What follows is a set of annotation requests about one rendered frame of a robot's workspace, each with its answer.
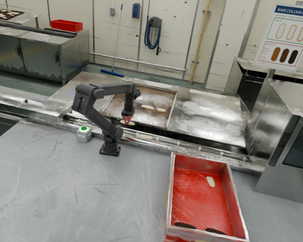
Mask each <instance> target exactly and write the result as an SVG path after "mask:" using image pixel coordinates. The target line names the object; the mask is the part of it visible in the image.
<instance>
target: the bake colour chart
mask: <svg viewBox="0 0 303 242"><path fill-rule="evenodd" d="M302 59H303V6H301V5H293V4H285V3H278V2H275V5H274V8H273V10H272V13H271V16H270V19H269V21H268V24H267V27H266V30H265V33H264V36H263V38H262V41H261V44H260V47H259V49H258V52H257V55H256V57H255V60H254V63H253V66H259V67H265V68H270V69H276V70H282V71H288V72H293V73H296V72H297V69H298V67H299V65H300V63H301V61H302Z"/></svg>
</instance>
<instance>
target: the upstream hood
mask: <svg viewBox="0 0 303 242"><path fill-rule="evenodd" d="M0 110H4V111H8V112H12V113H17V114H21V115H25V116H29V117H33V118H37V119H41V120H46V121H51V122H55V123H59V122H60V121H62V120H63V116H65V115H66V114H67V113H69V114H72V105H69V104H65V103H61V102H56V101H52V100H47V99H42V98H38V97H33V96H28V95H24V94H19V93H15V92H11V91H6V90H2V89H0Z"/></svg>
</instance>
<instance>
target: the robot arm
mask: <svg viewBox="0 0 303 242"><path fill-rule="evenodd" d="M75 90H76V94H75V98H74V101H73V105H72V110H73V111H75V112H78V113H80V114H81V115H83V116H85V117H86V118H87V119H89V120H90V121H91V122H93V123H94V124H95V125H97V126H98V127H99V128H100V129H101V130H102V134H103V135H104V136H103V140H104V144H102V146H101V148H100V150H99V154H102V155H108V156H114V157H118V156H119V154H120V151H121V146H118V144H117V143H116V141H119V140H120V139H121V138H122V136H123V133H124V130H123V129H122V128H121V127H117V126H115V125H113V124H112V123H110V122H109V121H108V120H107V119H106V118H105V117H104V116H103V115H101V114H100V113H99V112H98V111H97V110H96V109H95V108H94V107H93V105H94V103H95V101H96V100H97V99H102V98H104V96H110V95H116V94H123V93H125V102H124V109H123V110H122V111H121V116H122V118H123V119H124V121H125V123H126V124H128V123H129V122H130V120H131V118H132V117H133V115H134V113H135V109H136V107H134V106H133V103H134V100H135V99H137V98H138V97H139V96H140V94H141V93H140V90H139V88H137V84H135V83H131V82H128V81H123V82H121V83H110V84H84V83H81V84H78V85H77V86H76V88H75ZM83 99H84V100H83ZM125 117H126V118H127V121H128V122H127V121H126V119H125Z"/></svg>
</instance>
